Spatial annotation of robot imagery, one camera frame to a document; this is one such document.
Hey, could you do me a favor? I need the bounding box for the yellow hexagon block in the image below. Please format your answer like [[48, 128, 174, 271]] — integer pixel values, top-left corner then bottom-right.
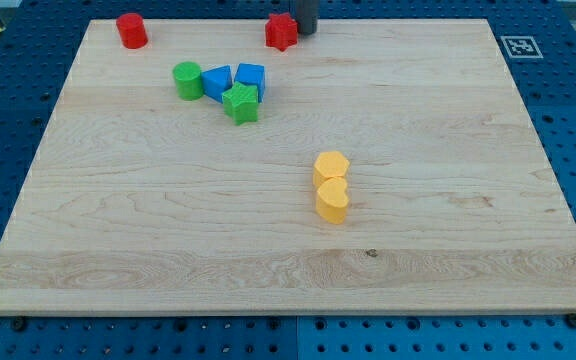
[[313, 151, 350, 188]]

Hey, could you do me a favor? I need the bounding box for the yellow heart block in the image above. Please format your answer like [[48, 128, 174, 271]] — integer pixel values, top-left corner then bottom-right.
[[315, 177, 350, 224]]

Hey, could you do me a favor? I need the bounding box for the green star block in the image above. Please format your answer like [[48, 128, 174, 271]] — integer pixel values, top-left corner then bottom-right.
[[222, 82, 259, 126]]

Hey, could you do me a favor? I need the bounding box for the blue cube block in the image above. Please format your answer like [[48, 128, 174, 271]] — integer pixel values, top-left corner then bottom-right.
[[234, 63, 266, 102]]

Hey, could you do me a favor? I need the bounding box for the blue triangle block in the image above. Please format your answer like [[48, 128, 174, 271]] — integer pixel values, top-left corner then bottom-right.
[[201, 65, 232, 103]]

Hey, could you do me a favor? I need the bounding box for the green cylinder block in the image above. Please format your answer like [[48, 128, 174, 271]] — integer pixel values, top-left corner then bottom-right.
[[172, 61, 204, 101]]

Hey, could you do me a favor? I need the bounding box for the red star block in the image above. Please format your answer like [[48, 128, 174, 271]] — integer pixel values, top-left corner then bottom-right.
[[265, 12, 298, 51]]

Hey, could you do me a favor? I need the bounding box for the light wooden board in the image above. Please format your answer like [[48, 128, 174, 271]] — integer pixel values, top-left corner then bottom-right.
[[0, 19, 576, 317]]

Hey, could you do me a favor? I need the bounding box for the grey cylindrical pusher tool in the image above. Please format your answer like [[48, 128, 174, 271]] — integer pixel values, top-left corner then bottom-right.
[[294, 0, 319, 35]]

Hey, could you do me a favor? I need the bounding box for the red cylinder block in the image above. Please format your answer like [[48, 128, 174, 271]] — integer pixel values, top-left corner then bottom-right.
[[116, 13, 148, 49]]

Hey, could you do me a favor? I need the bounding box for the white fiducial marker tag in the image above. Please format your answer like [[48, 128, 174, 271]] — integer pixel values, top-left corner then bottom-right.
[[500, 35, 543, 59]]

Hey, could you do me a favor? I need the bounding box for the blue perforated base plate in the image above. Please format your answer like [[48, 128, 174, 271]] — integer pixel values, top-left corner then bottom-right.
[[0, 0, 576, 359]]

